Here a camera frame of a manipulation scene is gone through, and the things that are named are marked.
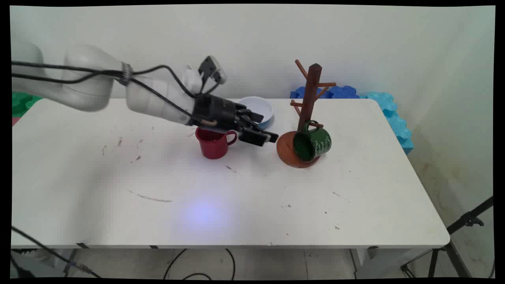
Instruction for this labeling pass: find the blue and white bowl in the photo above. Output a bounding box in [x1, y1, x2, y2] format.
[238, 96, 274, 130]

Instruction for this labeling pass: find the cyan foam mat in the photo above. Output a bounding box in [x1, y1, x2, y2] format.
[359, 92, 414, 155]

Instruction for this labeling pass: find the cable strap on arm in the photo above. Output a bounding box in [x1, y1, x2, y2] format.
[118, 62, 134, 86]

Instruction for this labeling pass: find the green foam mat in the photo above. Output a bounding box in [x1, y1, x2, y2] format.
[11, 92, 42, 118]

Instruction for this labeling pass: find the brown wooden mug tree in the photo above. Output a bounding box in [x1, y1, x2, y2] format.
[276, 59, 337, 169]

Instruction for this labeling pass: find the red enamel mug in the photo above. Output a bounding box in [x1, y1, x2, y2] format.
[195, 127, 238, 160]

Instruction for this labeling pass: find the black cable with plug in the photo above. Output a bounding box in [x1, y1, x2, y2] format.
[11, 226, 101, 279]

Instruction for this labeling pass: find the black tripod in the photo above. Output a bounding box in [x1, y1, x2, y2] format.
[400, 196, 494, 279]

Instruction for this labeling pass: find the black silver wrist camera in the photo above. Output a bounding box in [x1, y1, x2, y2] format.
[198, 55, 228, 85]

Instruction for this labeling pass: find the white table leg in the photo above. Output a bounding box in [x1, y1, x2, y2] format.
[350, 248, 434, 279]

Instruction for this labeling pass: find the green enamel mug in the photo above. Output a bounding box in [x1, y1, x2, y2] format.
[292, 120, 332, 162]

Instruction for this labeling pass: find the dark blue foam mat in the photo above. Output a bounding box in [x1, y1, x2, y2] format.
[290, 86, 360, 99]

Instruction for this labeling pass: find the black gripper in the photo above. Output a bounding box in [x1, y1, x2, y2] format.
[193, 95, 279, 148]

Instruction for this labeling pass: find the black floor cable loop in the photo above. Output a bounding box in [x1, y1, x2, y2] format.
[163, 248, 236, 280]

